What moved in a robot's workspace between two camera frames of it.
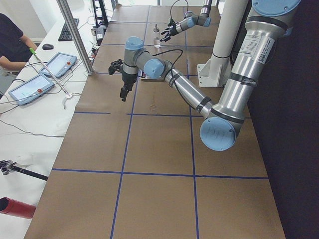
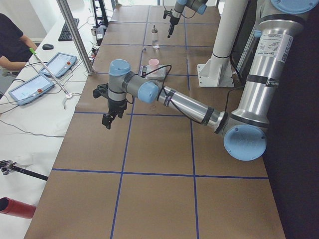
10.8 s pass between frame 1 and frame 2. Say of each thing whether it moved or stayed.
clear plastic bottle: stayed
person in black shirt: stayed
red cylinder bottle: stayed
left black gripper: moved
